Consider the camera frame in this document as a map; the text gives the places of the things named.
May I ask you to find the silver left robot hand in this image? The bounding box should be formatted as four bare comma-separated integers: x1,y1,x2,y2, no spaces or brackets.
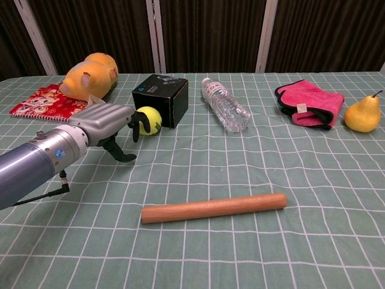
68,103,151,163

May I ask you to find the yellow tennis ball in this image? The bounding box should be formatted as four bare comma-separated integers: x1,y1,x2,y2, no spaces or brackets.
135,106,162,137

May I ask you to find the red spiral notebook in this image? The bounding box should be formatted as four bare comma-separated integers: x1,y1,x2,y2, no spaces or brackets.
9,84,91,123

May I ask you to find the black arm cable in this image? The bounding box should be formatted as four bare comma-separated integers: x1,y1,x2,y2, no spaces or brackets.
11,169,71,207

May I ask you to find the orange plush pig toy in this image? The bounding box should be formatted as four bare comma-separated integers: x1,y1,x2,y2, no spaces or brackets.
58,52,119,105

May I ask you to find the pink folded towel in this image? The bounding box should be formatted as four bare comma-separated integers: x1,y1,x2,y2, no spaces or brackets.
274,79,345,131

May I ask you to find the white curtain frame post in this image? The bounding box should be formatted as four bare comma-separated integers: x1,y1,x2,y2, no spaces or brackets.
13,0,60,76
145,0,167,74
255,0,279,73

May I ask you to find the dark pleated curtain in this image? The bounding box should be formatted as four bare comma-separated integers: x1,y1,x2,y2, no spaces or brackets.
0,0,385,82

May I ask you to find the yellow pear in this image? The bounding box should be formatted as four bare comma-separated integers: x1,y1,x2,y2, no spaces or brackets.
344,90,383,133

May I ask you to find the clear plastic water bottle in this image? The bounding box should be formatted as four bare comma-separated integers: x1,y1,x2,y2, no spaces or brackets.
202,77,252,134

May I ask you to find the wooden rolling pin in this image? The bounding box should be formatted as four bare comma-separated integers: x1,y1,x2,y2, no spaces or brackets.
141,193,288,225

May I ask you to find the green checked tablecloth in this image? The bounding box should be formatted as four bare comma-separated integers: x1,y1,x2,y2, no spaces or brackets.
0,71,385,289

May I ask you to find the black cardboard box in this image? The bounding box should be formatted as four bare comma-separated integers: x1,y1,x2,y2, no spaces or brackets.
132,73,189,129

